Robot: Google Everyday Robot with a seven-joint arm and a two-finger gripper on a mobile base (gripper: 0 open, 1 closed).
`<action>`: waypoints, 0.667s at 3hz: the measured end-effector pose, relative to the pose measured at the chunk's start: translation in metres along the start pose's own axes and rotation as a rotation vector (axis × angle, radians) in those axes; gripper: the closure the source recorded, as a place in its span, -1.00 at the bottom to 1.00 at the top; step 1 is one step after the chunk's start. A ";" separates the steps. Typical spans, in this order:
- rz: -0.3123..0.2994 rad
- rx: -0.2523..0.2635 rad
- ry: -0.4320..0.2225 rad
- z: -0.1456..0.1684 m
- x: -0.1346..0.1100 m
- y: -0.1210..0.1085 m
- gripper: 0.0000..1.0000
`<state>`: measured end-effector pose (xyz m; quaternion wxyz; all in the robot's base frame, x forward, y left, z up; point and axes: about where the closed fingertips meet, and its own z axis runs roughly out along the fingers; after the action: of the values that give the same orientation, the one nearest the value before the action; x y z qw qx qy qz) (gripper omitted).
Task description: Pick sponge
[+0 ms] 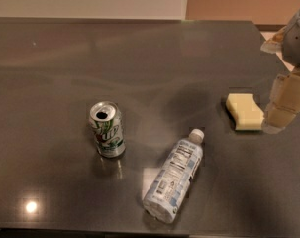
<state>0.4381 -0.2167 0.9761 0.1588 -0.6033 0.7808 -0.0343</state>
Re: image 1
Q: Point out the clear plastic water bottle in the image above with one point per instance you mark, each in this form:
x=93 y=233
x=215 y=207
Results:
x=167 y=191

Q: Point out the yellow rectangular sponge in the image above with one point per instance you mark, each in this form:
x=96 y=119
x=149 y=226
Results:
x=246 y=113

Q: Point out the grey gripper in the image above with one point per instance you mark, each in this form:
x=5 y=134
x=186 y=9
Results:
x=297 y=43

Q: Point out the green and silver soda can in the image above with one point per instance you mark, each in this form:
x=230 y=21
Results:
x=105 y=120

